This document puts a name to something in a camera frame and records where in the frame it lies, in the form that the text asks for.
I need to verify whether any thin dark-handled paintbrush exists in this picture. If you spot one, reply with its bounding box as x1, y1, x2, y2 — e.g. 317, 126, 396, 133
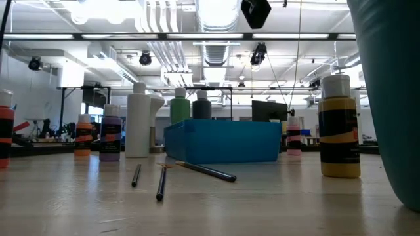
131, 163, 144, 188

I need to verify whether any blue plastic bin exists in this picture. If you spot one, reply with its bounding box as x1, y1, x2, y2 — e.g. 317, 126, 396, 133
163, 119, 283, 165

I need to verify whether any paintbrush with orange flat bristles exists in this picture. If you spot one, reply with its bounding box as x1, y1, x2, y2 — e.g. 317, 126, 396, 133
155, 162, 175, 203

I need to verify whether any purple paint bottle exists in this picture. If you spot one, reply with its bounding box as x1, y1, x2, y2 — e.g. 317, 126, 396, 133
99, 104, 123, 163

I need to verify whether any black background monitor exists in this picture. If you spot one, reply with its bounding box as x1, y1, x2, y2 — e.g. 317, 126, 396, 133
251, 100, 289, 123

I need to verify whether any black background rig frame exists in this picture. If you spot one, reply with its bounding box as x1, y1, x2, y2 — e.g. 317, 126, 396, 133
182, 86, 234, 121

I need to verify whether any orange paint bottle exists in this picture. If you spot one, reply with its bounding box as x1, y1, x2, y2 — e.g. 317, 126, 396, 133
73, 113, 94, 157

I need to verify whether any tall white bottle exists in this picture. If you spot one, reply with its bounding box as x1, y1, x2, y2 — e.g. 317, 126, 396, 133
124, 81, 152, 159

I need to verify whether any blue steel post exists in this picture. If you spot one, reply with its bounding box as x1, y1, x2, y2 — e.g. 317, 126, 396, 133
58, 87, 67, 139

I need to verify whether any silver ceiling air duct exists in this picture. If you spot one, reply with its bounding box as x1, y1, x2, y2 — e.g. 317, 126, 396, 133
196, 0, 241, 106

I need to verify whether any black ceiling spotlight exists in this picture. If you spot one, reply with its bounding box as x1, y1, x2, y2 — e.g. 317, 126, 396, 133
138, 51, 153, 66
249, 41, 268, 66
28, 56, 43, 71

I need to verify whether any red paint bottle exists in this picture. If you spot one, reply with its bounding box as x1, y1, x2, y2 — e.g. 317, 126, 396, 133
0, 88, 16, 170

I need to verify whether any dark green plastic cup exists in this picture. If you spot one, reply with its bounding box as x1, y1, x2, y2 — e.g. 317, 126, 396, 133
346, 0, 420, 213

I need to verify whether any large green paint bottle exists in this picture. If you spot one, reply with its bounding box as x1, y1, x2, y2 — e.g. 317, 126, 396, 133
169, 87, 191, 125

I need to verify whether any yellow paint bottle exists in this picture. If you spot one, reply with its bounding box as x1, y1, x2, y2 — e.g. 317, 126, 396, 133
317, 74, 362, 180

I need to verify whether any white background lamp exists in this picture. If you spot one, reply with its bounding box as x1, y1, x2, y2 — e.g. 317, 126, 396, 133
24, 104, 47, 121

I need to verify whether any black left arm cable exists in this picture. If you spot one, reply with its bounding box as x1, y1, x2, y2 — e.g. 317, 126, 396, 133
0, 0, 13, 62

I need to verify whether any large grey paint bottle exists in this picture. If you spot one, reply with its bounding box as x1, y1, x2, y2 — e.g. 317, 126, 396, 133
192, 90, 213, 121

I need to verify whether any paintbrush with tan bristles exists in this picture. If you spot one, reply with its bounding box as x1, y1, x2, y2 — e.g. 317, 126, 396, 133
175, 160, 238, 184

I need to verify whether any pink paint bottle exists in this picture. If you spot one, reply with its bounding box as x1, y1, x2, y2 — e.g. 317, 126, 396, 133
286, 116, 302, 156

